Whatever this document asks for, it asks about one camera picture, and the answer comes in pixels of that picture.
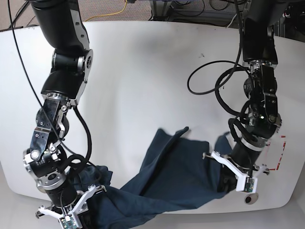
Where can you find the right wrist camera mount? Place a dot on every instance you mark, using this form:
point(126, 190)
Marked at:
point(69, 217)

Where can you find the red tape rectangle marking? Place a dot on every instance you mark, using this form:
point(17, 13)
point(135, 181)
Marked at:
point(275, 151)

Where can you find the right table cable grommet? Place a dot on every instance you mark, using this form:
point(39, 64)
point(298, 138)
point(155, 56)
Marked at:
point(251, 198)

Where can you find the dark blue t-shirt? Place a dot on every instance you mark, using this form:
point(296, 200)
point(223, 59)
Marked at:
point(173, 176)

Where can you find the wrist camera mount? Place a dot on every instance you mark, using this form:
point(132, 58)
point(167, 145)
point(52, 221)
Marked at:
point(69, 217)
point(247, 178)

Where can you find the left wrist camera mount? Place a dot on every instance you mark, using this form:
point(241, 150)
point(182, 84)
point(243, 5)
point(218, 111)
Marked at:
point(247, 178)

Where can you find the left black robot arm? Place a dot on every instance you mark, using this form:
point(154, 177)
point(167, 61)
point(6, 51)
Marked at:
point(259, 118)

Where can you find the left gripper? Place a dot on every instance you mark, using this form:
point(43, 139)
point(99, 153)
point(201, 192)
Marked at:
point(243, 154)

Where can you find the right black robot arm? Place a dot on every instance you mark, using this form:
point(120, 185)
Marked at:
point(55, 173)

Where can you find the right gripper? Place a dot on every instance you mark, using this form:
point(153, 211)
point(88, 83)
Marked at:
point(63, 196)

